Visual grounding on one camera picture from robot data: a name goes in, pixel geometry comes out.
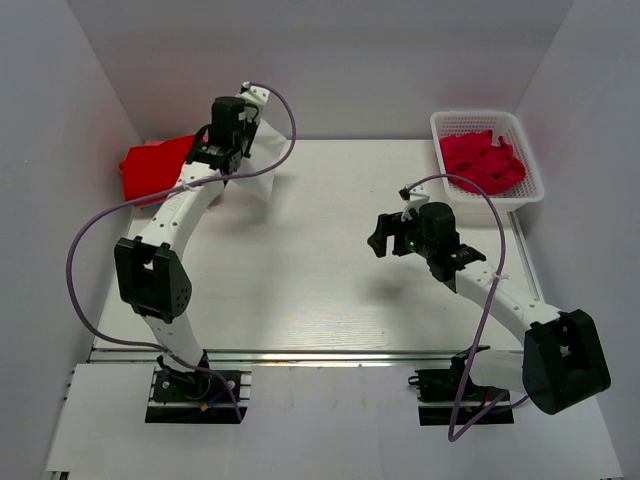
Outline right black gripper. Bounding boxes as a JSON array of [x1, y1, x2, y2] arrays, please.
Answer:
[[368, 210, 436, 258]]

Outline white t shirt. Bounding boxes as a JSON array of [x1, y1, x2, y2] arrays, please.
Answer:
[[233, 120, 288, 202]]

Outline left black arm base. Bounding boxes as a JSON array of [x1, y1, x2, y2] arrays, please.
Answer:
[[151, 355, 241, 404]]

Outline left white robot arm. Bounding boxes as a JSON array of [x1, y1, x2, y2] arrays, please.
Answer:
[[114, 88, 269, 399]]

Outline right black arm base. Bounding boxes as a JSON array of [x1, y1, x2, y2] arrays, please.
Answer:
[[408, 350, 501, 406]]

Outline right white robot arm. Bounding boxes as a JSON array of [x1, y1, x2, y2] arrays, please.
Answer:
[[367, 202, 611, 415]]

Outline folded red t shirt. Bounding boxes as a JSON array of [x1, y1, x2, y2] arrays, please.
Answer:
[[119, 135, 194, 201]]

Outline crumpled magenta t shirt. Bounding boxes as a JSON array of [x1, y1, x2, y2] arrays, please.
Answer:
[[439, 129, 526, 195]]

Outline folded blue t shirt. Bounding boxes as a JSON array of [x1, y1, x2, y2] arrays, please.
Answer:
[[134, 198, 164, 210]]

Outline white plastic basket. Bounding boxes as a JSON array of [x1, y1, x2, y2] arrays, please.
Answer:
[[430, 110, 544, 213]]

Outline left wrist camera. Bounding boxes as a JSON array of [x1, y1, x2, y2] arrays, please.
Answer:
[[237, 82, 270, 108]]

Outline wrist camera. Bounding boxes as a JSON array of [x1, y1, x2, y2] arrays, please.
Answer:
[[237, 82, 270, 108], [399, 185, 431, 222]]

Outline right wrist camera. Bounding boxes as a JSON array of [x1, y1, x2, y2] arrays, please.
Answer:
[[399, 185, 431, 222]]

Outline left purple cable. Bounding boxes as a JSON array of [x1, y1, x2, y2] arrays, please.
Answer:
[[66, 80, 297, 424]]

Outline purple cable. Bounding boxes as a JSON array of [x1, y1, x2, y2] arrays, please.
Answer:
[[397, 174, 531, 442], [66, 80, 297, 424]]

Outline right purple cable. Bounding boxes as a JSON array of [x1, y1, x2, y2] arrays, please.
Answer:
[[397, 174, 531, 442]]

